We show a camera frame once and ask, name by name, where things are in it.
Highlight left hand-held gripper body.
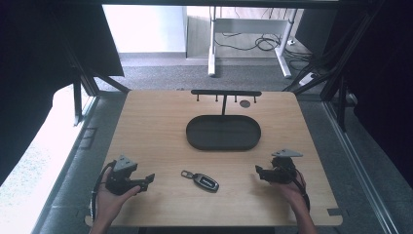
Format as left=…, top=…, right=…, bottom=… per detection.
left=104, top=154, right=144, bottom=196

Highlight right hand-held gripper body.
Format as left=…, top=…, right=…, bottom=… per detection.
left=270, top=148, right=304, bottom=185

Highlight black key rack with tray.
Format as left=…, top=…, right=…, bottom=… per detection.
left=185, top=89, right=263, bottom=152

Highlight black car key fob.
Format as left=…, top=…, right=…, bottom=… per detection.
left=180, top=169, right=220, bottom=194

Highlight person's right hand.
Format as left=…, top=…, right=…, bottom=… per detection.
left=271, top=170, right=308, bottom=213

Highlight person's left hand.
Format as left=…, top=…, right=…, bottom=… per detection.
left=94, top=169, right=142, bottom=226

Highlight grey floor outlet cover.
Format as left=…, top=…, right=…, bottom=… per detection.
left=78, top=127, right=98, bottom=151

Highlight white power strip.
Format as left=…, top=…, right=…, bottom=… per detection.
left=297, top=72, right=319, bottom=88

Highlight dark curtain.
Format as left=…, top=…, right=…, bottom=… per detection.
left=0, top=0, right=125, bottom=186
left=293, top=0, right=413, bottom=189

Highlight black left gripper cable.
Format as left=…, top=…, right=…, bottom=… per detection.
left=90, top=159, right=117, bottom=222

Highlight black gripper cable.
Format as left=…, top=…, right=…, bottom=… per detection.
left=285, top=165, right=312, bottom=213
left=90, top=159, right=117, bottom=222

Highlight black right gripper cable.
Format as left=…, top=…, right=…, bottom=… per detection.
left=285, top=165, right=312, bottom=213

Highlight black metal frame stand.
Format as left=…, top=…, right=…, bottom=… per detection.
left=282, top=0, right=386, bottom=133
left=62, top=38, right=131, bottom=128

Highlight black floor cables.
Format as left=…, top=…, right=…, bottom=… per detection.
left=213, top=28, right=315, bottom=63

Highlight white metal desk frame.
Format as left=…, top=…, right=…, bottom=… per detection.
left=206, top=6, right=299, bottom=79

